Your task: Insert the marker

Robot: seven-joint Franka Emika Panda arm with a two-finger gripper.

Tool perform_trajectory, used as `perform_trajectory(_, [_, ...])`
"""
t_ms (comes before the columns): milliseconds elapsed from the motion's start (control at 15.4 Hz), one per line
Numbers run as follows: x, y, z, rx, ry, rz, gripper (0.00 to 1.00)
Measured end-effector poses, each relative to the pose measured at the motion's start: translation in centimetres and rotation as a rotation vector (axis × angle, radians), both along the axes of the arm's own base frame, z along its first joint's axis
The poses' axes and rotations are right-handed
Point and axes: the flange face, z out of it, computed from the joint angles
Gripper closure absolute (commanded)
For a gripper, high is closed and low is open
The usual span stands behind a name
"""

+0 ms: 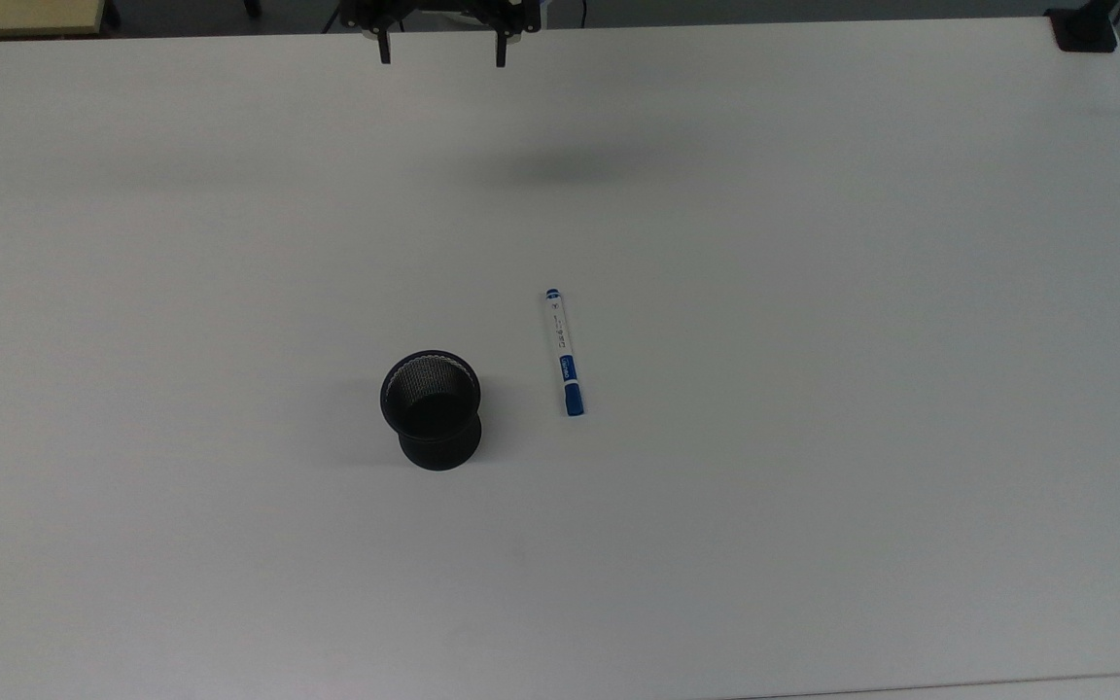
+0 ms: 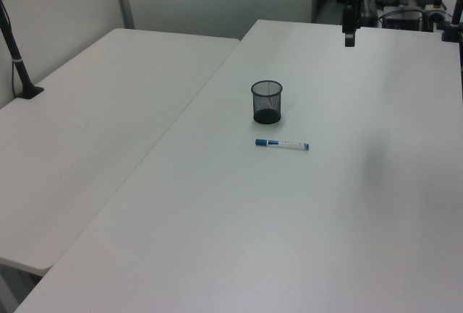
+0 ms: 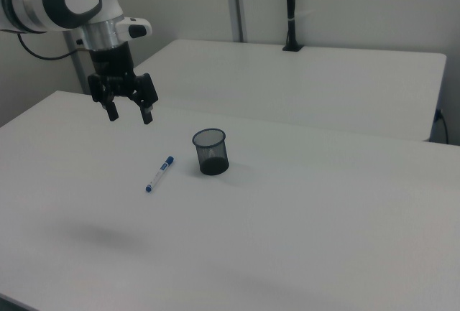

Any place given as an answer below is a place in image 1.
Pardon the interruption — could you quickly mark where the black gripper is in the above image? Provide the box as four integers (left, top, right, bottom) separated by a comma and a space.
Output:
339, 0, 543, 70

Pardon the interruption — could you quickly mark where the white marker with blue cap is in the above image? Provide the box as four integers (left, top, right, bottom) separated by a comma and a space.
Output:
544, 288, 586, 418

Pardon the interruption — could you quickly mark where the black mesh pen cup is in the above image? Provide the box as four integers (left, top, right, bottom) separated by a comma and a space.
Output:
379, 350, 484, 473

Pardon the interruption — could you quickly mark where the beige wooden table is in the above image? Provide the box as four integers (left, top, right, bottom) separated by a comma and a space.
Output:
0, 0, 121, 43

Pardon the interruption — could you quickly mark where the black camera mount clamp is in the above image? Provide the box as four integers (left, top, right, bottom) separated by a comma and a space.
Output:
1044, 0, 1120, 53

